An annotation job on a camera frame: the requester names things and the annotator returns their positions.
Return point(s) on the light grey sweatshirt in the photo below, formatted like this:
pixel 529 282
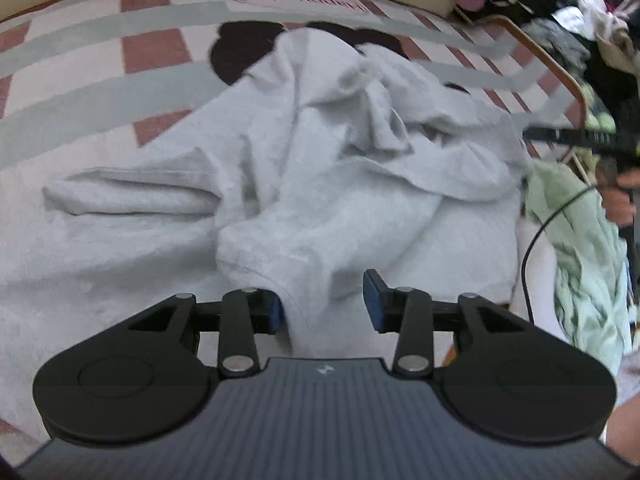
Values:
pixel 300 170

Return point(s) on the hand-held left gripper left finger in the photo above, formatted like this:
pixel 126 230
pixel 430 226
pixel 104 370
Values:
pixel 273 312

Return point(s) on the mint green cloth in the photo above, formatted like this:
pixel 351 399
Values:
pixel 585 270

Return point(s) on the pile of dark clothes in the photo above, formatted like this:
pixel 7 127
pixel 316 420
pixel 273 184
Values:
pixel 565 20

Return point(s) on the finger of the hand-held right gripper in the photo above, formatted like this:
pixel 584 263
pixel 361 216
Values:
pixel 570 136

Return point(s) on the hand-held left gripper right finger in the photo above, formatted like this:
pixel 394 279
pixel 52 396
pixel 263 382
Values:
pixel 374 302

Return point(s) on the person's right hand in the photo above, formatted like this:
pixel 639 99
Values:
pixel 617 205

